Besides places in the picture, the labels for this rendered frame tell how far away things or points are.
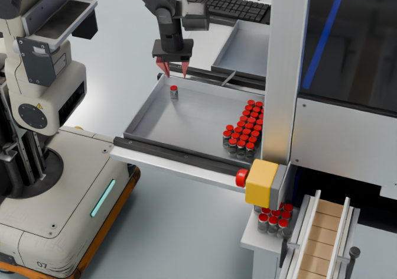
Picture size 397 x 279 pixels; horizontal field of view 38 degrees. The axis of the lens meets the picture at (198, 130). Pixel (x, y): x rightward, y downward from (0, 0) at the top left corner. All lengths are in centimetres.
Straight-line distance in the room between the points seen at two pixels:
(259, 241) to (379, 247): 29
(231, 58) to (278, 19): 74
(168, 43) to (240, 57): 38
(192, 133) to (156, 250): 93
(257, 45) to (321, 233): 76
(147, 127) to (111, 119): 139
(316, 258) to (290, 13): 50
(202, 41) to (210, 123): 39
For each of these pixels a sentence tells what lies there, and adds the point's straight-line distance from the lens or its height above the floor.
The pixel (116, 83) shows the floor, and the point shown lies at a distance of 314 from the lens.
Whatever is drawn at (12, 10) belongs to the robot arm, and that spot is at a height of 122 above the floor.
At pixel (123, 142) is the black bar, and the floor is 90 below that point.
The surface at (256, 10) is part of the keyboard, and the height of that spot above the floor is 83.
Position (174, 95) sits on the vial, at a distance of 160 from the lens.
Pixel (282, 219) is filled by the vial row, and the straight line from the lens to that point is 128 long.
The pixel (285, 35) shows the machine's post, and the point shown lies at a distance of 106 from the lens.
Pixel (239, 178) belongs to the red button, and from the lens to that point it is 124.
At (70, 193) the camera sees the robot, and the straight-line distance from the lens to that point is 224.
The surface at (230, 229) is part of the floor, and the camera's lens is 241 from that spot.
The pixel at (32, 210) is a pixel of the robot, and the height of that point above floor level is 28.
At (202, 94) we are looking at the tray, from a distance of 164.
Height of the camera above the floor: 193
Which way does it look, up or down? 43 degrees down
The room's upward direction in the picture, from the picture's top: 2 degrees counter-clockwise
